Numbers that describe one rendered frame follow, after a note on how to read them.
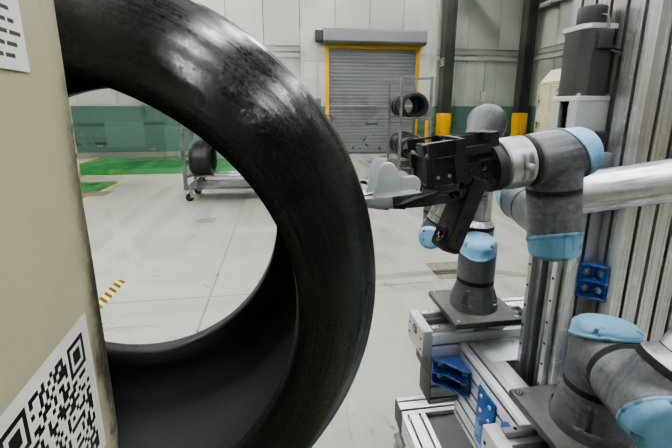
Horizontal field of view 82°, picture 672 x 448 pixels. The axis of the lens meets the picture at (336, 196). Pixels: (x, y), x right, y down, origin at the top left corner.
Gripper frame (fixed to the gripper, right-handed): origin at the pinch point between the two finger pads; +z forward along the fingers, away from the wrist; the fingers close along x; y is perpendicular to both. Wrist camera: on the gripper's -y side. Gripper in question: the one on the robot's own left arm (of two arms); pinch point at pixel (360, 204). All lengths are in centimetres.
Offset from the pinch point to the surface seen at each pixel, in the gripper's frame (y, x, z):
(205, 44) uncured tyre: 19.1, 16.8, 14.5
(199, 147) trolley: -33, -540, 94
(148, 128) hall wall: -8, -1117, 297
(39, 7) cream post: 19.2, 29.0, 19.7
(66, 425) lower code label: 2.4, 32.6, 21.8
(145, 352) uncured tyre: -20.6, -9.9, 34.4
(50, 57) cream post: 17.3, 28.7, 20.0
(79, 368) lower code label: 3.8, 30.8, 21.6
